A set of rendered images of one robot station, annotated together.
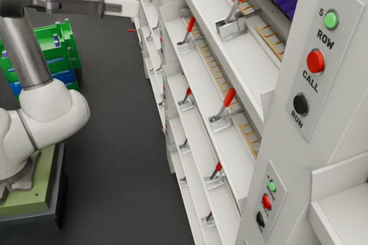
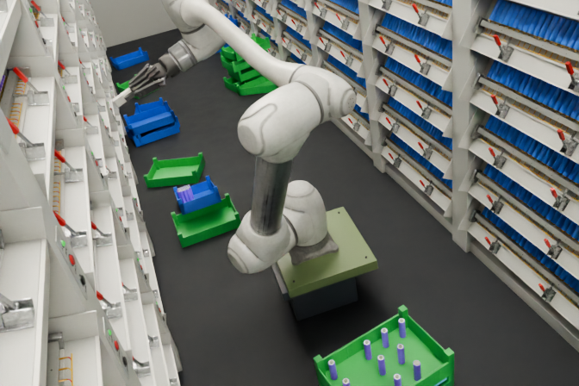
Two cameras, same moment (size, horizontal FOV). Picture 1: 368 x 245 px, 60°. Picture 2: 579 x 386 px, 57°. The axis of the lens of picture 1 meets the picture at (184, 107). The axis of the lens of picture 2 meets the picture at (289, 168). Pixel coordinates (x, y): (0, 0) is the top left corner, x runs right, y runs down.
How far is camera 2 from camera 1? 2.30 m
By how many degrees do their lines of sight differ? 104
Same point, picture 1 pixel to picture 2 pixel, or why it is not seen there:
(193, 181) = (134, 237)
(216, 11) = (72, 89)
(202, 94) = (96, 143)
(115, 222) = (233, 295)
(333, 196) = not seen: hidden behind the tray
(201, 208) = (132, 224)
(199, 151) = (115, 189)
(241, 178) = (93, 120)
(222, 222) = (113, 165)
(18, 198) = not seen: hidden behind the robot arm
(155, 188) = (196, 332)
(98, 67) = not seen: outside the picture
